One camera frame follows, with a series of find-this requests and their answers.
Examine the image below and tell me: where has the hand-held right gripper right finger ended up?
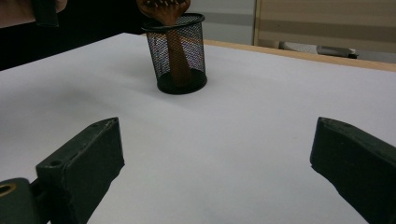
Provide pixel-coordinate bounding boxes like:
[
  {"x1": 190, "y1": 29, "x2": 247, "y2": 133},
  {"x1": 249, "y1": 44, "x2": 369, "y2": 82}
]
[{"x1": 309, "y1": 117, "x2": 396, "y2": 224}]

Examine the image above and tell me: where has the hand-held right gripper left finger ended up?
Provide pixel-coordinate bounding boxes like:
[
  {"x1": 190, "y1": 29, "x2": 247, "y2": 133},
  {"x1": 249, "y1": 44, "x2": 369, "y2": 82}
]
[{"x1": 35, "y1": 117, "x2": 126, "y2": 224}]

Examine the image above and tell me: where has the black mesh pen cup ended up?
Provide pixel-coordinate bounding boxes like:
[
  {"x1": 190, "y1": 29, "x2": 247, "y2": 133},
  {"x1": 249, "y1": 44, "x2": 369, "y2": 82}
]
[{"x1": 141, "y1": 12, "x2": 208, "y2": 95}]

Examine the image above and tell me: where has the brown wooden hairbrush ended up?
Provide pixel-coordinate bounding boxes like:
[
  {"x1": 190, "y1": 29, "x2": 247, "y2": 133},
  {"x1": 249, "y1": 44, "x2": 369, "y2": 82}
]
[{"x1": 135, "y1": 0, "x2": 193, "y2": 87}]

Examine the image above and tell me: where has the black curtain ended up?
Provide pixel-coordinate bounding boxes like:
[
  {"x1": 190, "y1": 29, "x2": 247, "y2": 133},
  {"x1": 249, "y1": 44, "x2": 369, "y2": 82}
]
[{"x1": 0, "y1": 0, "x2": 148, "y2": 72}]

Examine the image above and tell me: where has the grey chair base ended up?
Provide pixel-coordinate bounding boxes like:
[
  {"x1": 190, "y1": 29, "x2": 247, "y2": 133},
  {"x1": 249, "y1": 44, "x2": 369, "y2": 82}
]
[{"x1": 278, "y1": 41, "x2": 360, "y2": 60}]

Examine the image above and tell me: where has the light wooden desk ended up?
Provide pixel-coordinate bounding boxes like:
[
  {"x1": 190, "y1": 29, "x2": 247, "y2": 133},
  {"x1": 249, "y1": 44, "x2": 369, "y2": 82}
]
[{"x1": 253, "y1": 0, "x2": 396, "y2": 54}]

